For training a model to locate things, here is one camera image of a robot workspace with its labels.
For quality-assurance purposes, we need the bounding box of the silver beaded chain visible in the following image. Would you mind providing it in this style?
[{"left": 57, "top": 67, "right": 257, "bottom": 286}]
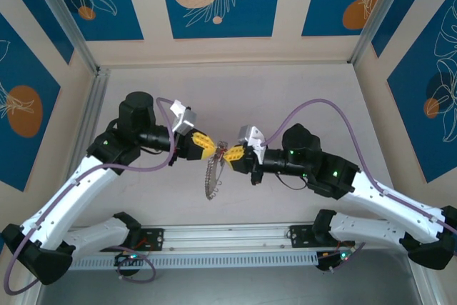
[{"left": 204, "top": 139, "right": 229, "bottom": 201}]

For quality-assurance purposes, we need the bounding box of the small LED circuit board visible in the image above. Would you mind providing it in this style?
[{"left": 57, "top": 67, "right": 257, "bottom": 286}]
[
  {"left": 319, "top": 249, "right": 353, "bottom": 263},
  {"left": 114, "top": 251, "right": 140, "bottom": 266}
]

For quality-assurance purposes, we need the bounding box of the aluminium table edge rail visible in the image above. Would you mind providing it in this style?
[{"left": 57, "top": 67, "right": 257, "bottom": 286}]
[{"left": 76, "top": 67, "right": 110, "bottom": 141}]

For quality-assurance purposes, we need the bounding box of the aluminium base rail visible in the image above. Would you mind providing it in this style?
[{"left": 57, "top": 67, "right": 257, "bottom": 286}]
[{"left": 162, "top": 224, "right": 292, "bottom": 253}]

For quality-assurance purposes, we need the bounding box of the white slotted cable duct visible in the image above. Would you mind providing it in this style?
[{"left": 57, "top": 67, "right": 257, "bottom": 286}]
[{"left": 67, "top": 251, "right": 319, "bottom": 271}]

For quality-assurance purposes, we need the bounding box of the aluminium frame post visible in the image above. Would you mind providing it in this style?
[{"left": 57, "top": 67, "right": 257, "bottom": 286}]
[
  {"left": 26, "top": 0, "right": 100, "bottom": 74},
  {"left": 348, "top": 0, "right": 418, "bottom": 66}
]

